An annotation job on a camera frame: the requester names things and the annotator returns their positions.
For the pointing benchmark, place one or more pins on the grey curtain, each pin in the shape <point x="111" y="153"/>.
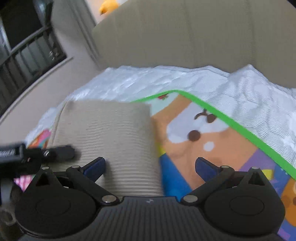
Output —
<point x="78" y="27"/>

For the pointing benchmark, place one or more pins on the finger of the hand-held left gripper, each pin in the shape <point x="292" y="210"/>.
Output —
<point x="61" y="153"/>

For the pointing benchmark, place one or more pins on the yellow plush toy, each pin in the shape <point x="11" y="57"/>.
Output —
<point x="108" y="7"/>

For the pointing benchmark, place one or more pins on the window with black railing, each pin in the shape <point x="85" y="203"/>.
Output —
<point x="23" y="25"/>

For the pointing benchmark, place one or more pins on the beige padded headboard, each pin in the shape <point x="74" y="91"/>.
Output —
<point x="185" y="34"/>

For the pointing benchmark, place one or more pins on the black and beige striped garment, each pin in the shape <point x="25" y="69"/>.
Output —
<point x="108" y="139"/>

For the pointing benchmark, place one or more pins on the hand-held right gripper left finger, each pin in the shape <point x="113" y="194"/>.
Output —
<point x="96" y="168"/>

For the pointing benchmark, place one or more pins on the colourful cartoon play mat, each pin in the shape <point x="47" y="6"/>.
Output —
<point x="208" y="160"/>

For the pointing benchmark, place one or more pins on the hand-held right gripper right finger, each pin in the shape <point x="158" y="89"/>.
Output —
<point x="204" y="168"/>

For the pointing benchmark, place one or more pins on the white quilted mattress cover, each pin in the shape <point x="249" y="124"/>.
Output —
<point x="138" y="80"/>

